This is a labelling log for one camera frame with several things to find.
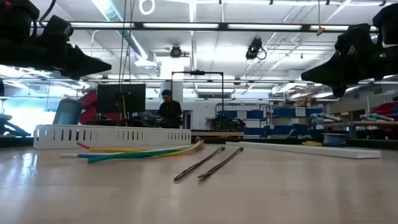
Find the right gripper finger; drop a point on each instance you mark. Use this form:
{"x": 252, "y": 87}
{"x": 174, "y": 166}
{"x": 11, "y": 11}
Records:
{"x": 329, "y": 73}

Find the person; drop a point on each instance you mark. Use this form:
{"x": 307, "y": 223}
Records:
{"x": 170, "y": 112}

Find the black computer monitor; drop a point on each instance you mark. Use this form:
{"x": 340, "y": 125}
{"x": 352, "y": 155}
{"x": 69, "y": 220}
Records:
{"x": 109, "y": 99}

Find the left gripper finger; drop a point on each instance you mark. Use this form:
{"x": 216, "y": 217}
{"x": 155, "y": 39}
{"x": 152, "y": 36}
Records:
{"x": 84, "y": 63}

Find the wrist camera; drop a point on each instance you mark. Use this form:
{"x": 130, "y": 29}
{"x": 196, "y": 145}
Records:
{"x": 57, "y": 29}
{"x": 354, "y": 39}

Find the red bulky object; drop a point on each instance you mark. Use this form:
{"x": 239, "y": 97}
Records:
{"x": 88, "y": 105}

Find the yellow hanging plug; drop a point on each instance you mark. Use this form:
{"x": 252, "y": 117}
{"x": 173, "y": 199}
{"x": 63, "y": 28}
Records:
{"x": 320, "y": 30}

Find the black angled support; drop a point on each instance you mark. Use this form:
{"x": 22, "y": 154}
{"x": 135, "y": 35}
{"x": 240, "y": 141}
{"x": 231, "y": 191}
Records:
{"x": 12, "y": 127}

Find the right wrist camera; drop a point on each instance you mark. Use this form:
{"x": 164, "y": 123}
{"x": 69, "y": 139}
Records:
{"x": 354, "y": 39}

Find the black ceiling camera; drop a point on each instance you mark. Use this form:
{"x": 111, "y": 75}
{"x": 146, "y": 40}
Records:
{"x": 253, "y": 48}
{"x": 176, "y": 52}

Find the small red tag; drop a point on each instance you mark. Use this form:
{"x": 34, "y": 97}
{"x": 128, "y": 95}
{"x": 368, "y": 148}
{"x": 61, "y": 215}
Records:
{"x": 7, "y": 4}

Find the white duct cover strip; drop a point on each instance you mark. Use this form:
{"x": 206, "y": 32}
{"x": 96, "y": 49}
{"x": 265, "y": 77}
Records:
{"x": 311, "y": 150}

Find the tape rolls on table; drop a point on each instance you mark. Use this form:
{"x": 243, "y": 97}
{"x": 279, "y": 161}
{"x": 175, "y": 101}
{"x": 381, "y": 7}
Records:
{"x": 334, "y": 140}
{"x": 311, "y": 143}

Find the wooden board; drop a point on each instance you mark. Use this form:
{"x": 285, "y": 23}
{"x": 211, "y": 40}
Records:
{"x": 217, "y": 133}

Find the blue grey roll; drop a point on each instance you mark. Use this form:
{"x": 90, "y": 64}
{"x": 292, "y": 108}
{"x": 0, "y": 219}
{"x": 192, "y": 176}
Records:
{"x": 376, "y": 117}
{"x": 325, "y": 118}

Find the black aluminium frame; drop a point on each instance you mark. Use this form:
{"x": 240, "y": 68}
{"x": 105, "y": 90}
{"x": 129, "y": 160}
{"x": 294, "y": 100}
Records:
{"x": 18, "y": 141}

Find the grey plastic chair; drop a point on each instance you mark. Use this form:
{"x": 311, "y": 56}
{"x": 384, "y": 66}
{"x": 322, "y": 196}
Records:
{"x": 66, "y": 112}

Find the metal storage shelf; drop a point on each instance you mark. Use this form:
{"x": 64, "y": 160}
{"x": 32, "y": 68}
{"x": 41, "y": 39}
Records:
{"x": 270, "y": 121}

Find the red storage bin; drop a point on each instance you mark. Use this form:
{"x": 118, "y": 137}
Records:
{"x": 384, "y": 109}

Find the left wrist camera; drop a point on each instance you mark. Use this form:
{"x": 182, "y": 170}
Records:
{"x": 57, "y": 29}

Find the black overhead beam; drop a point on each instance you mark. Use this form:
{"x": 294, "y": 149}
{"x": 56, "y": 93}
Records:
{"x": 222, "y": 26}

